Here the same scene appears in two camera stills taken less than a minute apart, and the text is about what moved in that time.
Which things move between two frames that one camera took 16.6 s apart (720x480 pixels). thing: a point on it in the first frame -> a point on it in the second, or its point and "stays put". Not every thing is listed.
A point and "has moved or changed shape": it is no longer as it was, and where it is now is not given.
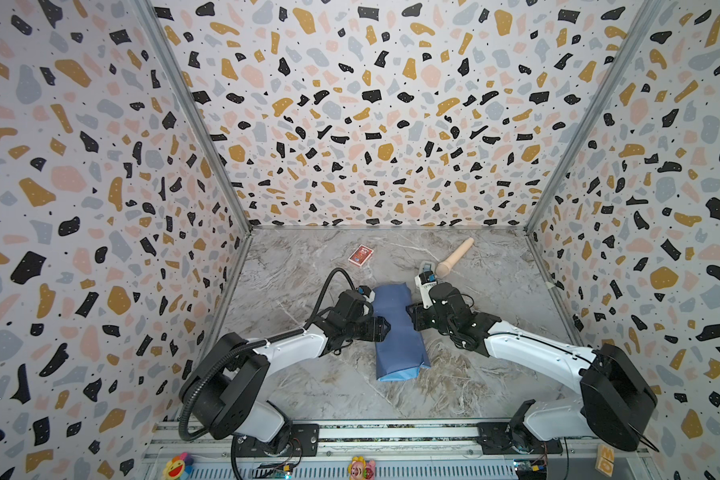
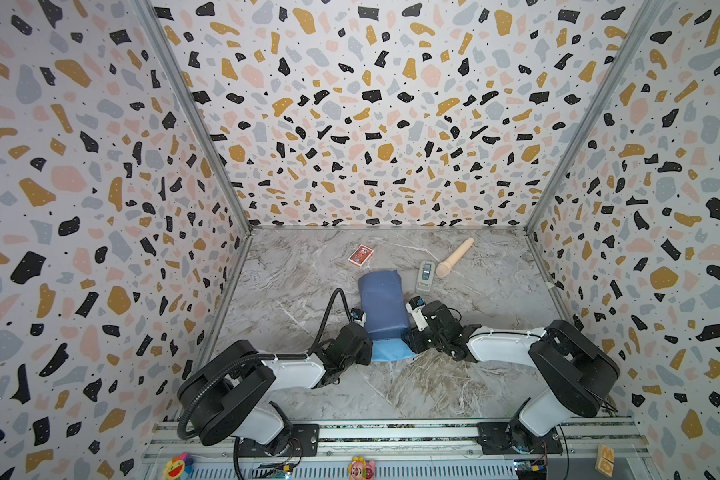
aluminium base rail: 404,452 stays put
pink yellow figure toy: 359,469 stays put
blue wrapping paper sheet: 403,353 has moved or changed shape
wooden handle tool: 444,268 stays put
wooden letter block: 605,459 stays put
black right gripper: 424,315 -> 417,336
